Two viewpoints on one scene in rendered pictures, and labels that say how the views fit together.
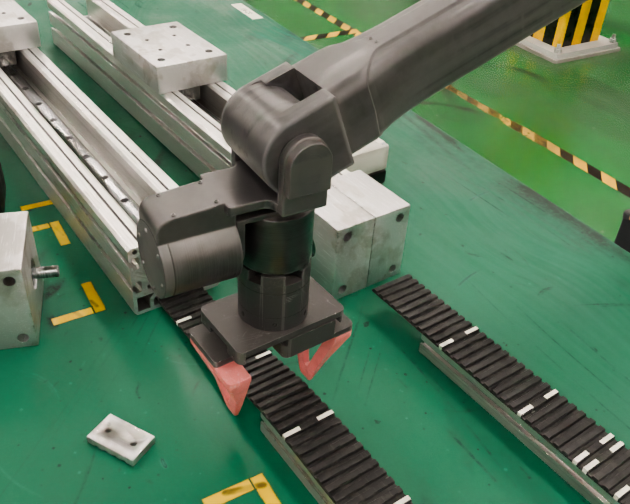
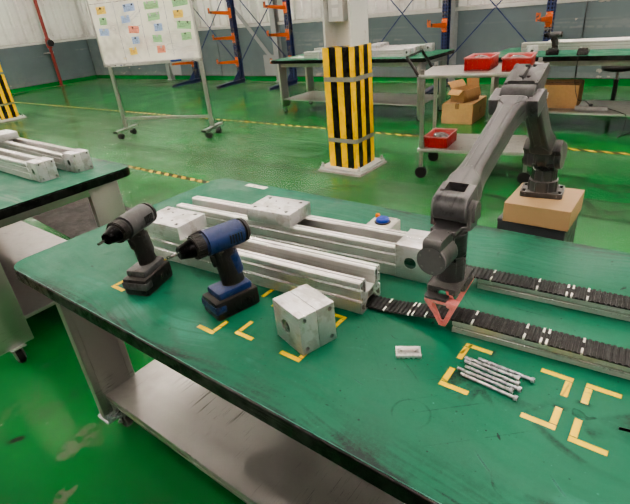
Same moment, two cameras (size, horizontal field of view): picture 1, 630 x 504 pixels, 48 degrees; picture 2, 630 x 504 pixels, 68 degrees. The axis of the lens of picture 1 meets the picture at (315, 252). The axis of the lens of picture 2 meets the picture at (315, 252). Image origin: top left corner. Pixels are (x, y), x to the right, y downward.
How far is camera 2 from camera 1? 0.61 m
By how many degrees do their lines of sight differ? 17
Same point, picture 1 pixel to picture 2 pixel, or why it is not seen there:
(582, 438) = (561, 288)
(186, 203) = (439, 236)
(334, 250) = not seen: hidden behind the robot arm
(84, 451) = (398, 361)
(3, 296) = (327, 317)
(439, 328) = (484, 274)
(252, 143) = (456, 208)
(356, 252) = not seen: hidden behind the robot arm
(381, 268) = not seen: hidden behind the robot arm
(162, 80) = (291, 220)
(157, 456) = (425, 352)
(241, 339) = (453, 287)
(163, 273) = (444, 262)
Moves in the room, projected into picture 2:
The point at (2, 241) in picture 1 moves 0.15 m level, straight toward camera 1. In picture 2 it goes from (312, 296) to (370, 319)
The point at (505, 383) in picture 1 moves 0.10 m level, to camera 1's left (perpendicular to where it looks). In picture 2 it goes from (522, 282) to (486, 293)
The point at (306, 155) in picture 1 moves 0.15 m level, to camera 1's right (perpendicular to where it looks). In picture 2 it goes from (477, 206) to (543, 190)
